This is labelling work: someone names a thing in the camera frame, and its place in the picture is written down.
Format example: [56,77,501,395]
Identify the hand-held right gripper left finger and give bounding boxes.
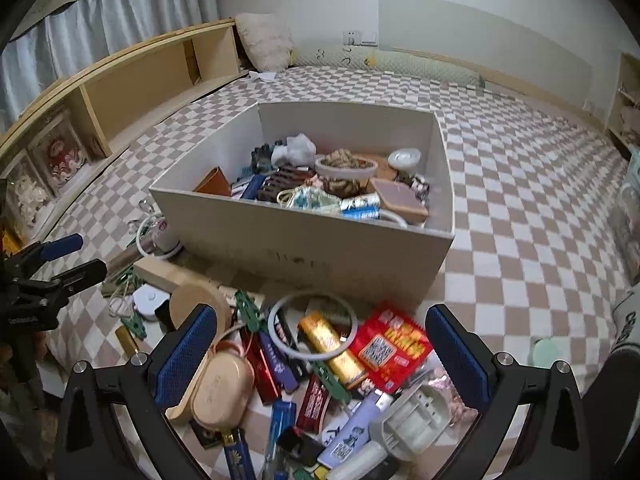
[54,304,218,480]

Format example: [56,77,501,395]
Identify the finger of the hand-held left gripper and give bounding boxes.
[30,259,108,307]
[20,234,85,263]

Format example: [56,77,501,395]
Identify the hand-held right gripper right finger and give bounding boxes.
[425,304,588,480]

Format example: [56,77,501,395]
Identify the white tape measure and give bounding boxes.
[132,285,174,321]

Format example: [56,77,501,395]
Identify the beige cardboard shoe box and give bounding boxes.
[149,101,456,312]

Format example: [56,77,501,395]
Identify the pink floral packet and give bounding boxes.
[430,367,482,427]

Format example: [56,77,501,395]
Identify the round wooden disc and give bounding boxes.
[170,282,234,335]

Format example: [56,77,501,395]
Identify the beige earbuds case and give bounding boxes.
[192,352,256,431]

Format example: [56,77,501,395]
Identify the dark red metallic bar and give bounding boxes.
[240,329,277,406]

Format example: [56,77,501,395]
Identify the white plastic holder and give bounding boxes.
[370,382,464,462]

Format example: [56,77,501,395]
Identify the plywood block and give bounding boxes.
[132,257,221,294]

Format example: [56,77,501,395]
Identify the packing tape roll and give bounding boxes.
[149,220,184,261]

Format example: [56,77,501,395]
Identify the framed doll display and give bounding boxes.
[27,110,92,197]

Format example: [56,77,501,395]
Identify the purple snack packet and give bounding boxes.
[260,332,302,394]

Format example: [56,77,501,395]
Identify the blue flower pen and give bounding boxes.
[222,430,249,480]

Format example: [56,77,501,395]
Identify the gold snack bar packet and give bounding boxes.
[298,311,368,389]

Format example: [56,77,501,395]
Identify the blue white tube packet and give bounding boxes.
[317,392,396,471]

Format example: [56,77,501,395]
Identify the dark red snack packet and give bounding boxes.
[295,375,334,434]

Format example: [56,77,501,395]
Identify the small black box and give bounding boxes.
[277,432,324,469]

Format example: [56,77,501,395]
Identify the orange brown card wallet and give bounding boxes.
[194,167,234,197]

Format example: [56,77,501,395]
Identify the checkered bed sheet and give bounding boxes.
[30,62,640,480]

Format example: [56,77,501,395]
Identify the brown square box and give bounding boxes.
[370,178,430,222]

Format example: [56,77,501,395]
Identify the blue white tube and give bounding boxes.
[340,195,384,221]

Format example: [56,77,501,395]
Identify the wooden headboard shelf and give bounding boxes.
[0,19,247,243]

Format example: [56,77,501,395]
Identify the dark brown ribbed box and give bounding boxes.
[255,167,316,204]

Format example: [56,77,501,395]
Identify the green patterned packet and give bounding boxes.
[277,185,341,211]

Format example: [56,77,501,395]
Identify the white round lid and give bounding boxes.
[388,147,424,171]

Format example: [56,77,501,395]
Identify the bowl of brown pieces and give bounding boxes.
[314,149,379,179]

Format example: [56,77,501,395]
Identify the grey curtain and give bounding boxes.
[0,0,221,128]

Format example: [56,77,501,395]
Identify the white plastic bag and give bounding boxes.
[272,133,318,166]

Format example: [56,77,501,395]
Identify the fluffy pink pillow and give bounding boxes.
[235,12,295,74]

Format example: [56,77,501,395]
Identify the pale green bolster pillow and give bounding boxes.
[290,47,483,89]

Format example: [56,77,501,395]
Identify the wooden wardrobe shelf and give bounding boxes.
[605,52,640,153]

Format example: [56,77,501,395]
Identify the white silicone ring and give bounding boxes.
[268,291,360,361]

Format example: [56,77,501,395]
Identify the white wall panel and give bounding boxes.
[378,0,608,111]

